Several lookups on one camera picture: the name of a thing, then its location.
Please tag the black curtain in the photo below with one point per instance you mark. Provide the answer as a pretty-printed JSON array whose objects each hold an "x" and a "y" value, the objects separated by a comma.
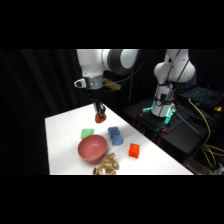
[{"x": 40, "y": 100}]

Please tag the tiger striped plush toy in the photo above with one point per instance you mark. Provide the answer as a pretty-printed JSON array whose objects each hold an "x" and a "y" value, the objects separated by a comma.
[{"x": 107, "y": 164}]

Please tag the small yellow object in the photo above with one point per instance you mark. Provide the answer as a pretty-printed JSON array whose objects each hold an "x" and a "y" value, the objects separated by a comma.
[{"x": 217, "y": 108}]

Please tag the black laptop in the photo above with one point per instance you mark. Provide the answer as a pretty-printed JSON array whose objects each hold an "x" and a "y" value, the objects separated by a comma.
[{"x": 202, "y": 95}]

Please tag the pink bowl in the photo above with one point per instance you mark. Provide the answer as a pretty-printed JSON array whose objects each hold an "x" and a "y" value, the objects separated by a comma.
[{"x": 92, "y": 148}]

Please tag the black robot stand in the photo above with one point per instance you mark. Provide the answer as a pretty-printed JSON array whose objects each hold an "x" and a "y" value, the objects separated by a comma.
[{"x": 180, "y": 133}]

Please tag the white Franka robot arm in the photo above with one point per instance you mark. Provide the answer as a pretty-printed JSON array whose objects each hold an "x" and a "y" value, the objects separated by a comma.
[{"x": 90, "y": 63}]

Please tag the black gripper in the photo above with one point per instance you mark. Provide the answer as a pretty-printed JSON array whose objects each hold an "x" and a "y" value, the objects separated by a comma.
[{"x": 96, "y": 95}]

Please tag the green soft block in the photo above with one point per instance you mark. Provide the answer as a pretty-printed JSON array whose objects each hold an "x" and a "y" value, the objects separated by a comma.
[{"x": 87, "y": 133}]

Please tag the tan tape bundle on wrist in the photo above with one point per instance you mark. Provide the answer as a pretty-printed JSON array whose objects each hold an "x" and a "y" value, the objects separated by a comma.
[{"x": 112, "y": 85}]

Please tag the red plastic block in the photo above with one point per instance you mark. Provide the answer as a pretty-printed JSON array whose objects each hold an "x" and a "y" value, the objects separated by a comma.
[{"x": 134, "y": 150}]

